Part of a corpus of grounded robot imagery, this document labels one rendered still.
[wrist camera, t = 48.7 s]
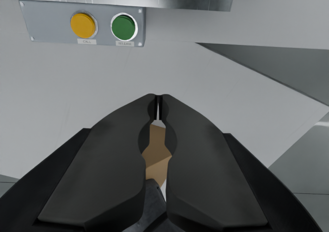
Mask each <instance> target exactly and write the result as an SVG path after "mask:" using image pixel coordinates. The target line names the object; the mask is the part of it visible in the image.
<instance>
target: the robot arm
mask: <svg viewBox="0 0 329 232"><path fill-rule="evenodd" d="M158 106H159V120H161V121H162V123H163V124H164V125H165V140H164V144H165V146H166V148H167V149H168V150H169V151H170V153H171V155H172V157H171V158H170V160H169V161H168V167H167V178H166V188H165V196H166V201H165V199H164V196H163V193H162V191H161V189H160V186H159V184H158V183H157V182H156V181H155V179H148V180H146V162H145V159H144V157H143V156H142V153H143V151H144V150H145V149H146V148H147V147H148V146H149V142H150V124H151V123H152V122H153V121H154V120H157V111H158ZM0 232H323V231H322V230H321V228H320V227H319V225H318V224H317V223H316V221H315V220H314V219H313V217H312V216H311V215H310V213H309V212H308V211H307V209H306V208H305V207H304V206H303V204H302V203H301V202H300V201H299V200H298V198H297V197H296V196H295V195H294V194H293V193H292V192H291V191H290V190H289V189H288V188H287V186H286V185H285V184H284V183H283V182H282V181H281V180H279V179H278V178H277V177H276V176H275V175H274V174H273V173H272V172H271V171H270V170H269V169H268V168H267V167H266V166H265V165H264V164H263V163H261V162H260V161H259V160H258V159H257V158H256V157H255V156H254V155H253V154H252V153H251V152H250V151H249V150H248V149H247V148H246V147H245V146H243V145H242V144H241V143H240V142H239V141H238V140H237V139H236V138H235V137H234V136H233V135H232V134H231V133H223V132H222V131H221V130H220V129H219V128H218V127H216V126H215V125H214V124H213V123H212V122H211V121H210V120H209V119H207V118H206V117H205V116H203V115H202V114H201V113H199V112H198V111H196V110H194V109H193V108H191V107H190V106H188V105H186V104H185V103H183V102H181V101H180V100H178V99H176V98H174V97H173V96H171V95H169V94H162V95H156V94H153V93H149V94H146V95H144V96H142V97H140V98H138V99H136V100H134V101H132V102H130V103H128V104H126V105H124V106H122V107H120V108H118V109H116V110H115V111H113V112H111V113H110V114H108V115H107V116H105V117H104V118H103V119H101V120H100V121H99V122H98V123H96V124H95V125H94V126H93V127H92V128H83V129H81V130H80V131H79V132H78V133H76V134H75V135H74V136H73V137H71V138H70V139H69V140H68V141H66V142H65V143H64V144H63V145H61V146H60V147H59V148H58V149H56V150H55V151H54V152H53V153H51V154H50V155H49V156H48V157H46V158H45V159H44V160H43V161H41V162H40V163H39V164H38V165H36V166H35V167H34V168H33V169H31V170H30V171H29V172H28V173H26V174H25V175H24V176H23V177H22V178H21V179H19V180H18V181H17V182H16V183H15V184H14V185H13V186H12V187H11V188H10V189H9V190H7V191H6V192H5V193H4V194H3V195H2V196H1V197H0Z"/></svg>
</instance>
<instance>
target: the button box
mask: <svg viewBox="0 0 329 232"><path fill-rule="evenodd" d="M19 4H20V8H21V11H22V14H23V18H24V21H25V25H26V28H27V31H28V34H29V37H30V40H31V41H32V42H46V43H65V44H84V45H103V46H130V47H144V43H145V40H146V7H143V6H127V5H110V4H94V3H78V2H62V1H46V0H19ZM78 13H85V14H88V15H89V16H90V17H91V18H92V19H93V20H94V22H95V32H94V34H93V35H92V36H90V37H88V38H81V37H79V36H77V35H76V34H75V33H74V32H73V30H72V28H71V19H72V17H73V16H74V15H76V14H78ZM121 15H125V16H128V17H130V18H131V19H132V20H133V22H134V24H135V33H134V35H133V36H132V38H130V39H129V40H121V39H119V38H117V37H116V36H115V35H114V33H113V31H112V23H113V20H114V19H115V18H116V17H118V16H121Z"/></svg>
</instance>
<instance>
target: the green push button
mask: <svg viewBox="0 0 329 232"><path fill-rule="evenodd" d="M112 31H113V33H114V35H115V36H116V37H117V38H119V39H121V40H129V39H130V38H132V36H133V35H134V33H135V24H134V22H133V20H132V19H131V18H130V17H128V16H125V15H121V16H118V17H116V18H115V19H114V20H113V23H112Z"/></svg>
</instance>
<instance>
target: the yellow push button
mask: <svg viewBox="0 0 329 232"><path fill-rule="evenodd" d="M70 24H71V28H72V30H73V32H74V33H75V34H76V35H77V36H79V37H81V38H88V37H90V36H92V35H93V34H94V32H95V22H94V20H93V19H92V18H91V17H90V16H89V15H88V14H85V13H78V14H76V15H74V16H73V17H72V19H71V22H70Z"/></svg>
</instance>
